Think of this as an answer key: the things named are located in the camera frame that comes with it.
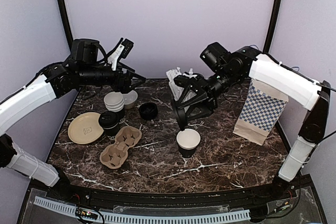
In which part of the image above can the black front rail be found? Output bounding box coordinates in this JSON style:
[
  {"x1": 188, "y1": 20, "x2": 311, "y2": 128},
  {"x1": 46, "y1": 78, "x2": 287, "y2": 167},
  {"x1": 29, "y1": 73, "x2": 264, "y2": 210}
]
[{"x1": 45, "y1": 179, "x2": 299, "y2": 209}]

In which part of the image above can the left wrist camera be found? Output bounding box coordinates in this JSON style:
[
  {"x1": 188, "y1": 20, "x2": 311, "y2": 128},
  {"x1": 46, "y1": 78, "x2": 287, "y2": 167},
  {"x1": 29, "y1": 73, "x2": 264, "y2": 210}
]
[{"x1": 70, "y1": 38, "x2": 99, "y2": 65}]

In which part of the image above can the white slotted cable duct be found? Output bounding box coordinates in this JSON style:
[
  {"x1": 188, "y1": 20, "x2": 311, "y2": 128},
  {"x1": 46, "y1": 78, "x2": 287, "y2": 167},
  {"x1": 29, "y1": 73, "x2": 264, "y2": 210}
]
[{"x1": 33, "y1": 196, "x2": 250, "y2": 223}]

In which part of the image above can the black coffee cup lid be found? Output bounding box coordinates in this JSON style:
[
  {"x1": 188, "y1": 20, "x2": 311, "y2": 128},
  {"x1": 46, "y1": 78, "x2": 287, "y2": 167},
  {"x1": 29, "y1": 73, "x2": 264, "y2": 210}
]
[{"x1": 176, "y1": 107, "x2": 187, "y2": 131}]

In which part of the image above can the stack of black lids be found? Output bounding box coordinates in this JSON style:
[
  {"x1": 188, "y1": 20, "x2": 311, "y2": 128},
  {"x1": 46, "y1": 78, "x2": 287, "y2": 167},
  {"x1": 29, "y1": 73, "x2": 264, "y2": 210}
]
[{"x1": 139, "y1": 102, "x2": 158, "y2": 121}]

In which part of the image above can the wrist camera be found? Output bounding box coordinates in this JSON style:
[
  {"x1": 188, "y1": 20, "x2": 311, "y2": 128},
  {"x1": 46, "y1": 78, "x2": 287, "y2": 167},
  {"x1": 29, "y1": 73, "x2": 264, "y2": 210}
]
[
  {"x1": 70, "y1": 38, "x2": 99, "y2": 65},
  {"x1": 200, "y1": 42, "x2": 231, "y2": 72}
]

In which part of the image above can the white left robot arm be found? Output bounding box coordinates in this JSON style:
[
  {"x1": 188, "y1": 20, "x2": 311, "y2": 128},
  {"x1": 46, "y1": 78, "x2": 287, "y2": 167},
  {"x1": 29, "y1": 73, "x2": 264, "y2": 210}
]
[{"x1": 1, "y1": 63, "x2": 146, "y2": 201}]

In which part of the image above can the white ceramic bowl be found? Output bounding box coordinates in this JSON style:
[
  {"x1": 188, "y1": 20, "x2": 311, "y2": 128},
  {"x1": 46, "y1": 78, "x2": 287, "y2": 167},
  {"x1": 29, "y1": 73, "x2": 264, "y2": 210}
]
[{"x1": 123, "y1": 90, "x2": 138, "y2": 110}]

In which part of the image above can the black coffee cup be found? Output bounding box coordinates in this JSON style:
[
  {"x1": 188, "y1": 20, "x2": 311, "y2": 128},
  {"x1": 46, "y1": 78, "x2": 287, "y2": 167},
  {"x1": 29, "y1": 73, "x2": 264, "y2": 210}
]
[
  {"x1": 176, "y1": 129, "x2": 201, "y2": 159},
  {"x1": 98, "y1": 111, "x2": 120, "y2": 140}
]

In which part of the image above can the bundle of wrapped straws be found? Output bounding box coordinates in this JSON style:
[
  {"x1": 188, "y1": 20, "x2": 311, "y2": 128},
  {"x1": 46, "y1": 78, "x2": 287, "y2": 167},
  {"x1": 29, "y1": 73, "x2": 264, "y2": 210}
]
[{"x1": 165, "y1": 67, "x2": 195, "y2": 101}]

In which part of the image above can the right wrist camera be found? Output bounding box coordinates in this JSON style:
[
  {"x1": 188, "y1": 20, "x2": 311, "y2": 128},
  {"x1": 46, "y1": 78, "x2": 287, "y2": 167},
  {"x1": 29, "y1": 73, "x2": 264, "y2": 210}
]
[{"x1": 200, "y1": 42, "x2": 231, "y2": 72}]

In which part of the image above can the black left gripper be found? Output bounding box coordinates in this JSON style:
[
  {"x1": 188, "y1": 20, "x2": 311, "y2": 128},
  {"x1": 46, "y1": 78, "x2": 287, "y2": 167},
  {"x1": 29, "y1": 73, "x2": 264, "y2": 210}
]
[{"x1": 78, "y1": 60, "x2": 146, "y2": 93}]

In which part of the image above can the beige round plate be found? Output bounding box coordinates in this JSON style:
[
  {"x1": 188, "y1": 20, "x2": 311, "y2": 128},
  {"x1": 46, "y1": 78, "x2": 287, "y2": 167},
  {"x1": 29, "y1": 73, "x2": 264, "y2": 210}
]
[{"x1": 68, "y1": 112, "x2": 104, "y2": 145}]

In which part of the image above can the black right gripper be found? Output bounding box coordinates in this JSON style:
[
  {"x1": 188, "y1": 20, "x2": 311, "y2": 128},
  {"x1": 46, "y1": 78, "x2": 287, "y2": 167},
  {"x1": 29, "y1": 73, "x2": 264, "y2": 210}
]
[{"x1": 176, "y1": 67, "x2": 241, "y2": 121}]

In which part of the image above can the stack of paper cups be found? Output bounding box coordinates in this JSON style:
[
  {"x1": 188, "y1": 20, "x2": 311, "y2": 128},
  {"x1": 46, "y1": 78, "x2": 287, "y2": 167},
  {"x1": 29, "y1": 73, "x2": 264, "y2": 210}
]
[{"x1": 104, "y1": 92, "x2": 125, "y2": 124}]

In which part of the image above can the brown pulp cup carrier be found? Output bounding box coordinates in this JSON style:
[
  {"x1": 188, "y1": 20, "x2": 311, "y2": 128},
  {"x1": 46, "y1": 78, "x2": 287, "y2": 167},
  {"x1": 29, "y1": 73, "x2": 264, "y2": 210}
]
[{"x1": 100, "y1": 126, "x2": 142, "y2": 169}]

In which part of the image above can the checkered paper bag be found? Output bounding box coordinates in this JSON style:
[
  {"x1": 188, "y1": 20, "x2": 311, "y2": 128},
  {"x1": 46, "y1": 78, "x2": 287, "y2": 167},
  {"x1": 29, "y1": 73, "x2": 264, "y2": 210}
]
[{"x1": 233, "y1": 79, "x2": 289, "y2": 145}]

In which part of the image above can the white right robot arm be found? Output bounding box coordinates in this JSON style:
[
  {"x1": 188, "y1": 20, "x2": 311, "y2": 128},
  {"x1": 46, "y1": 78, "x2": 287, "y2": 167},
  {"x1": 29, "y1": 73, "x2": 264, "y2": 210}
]
[{"x1": 167, "y1": 42, "x2": 331, "y2": 200}]

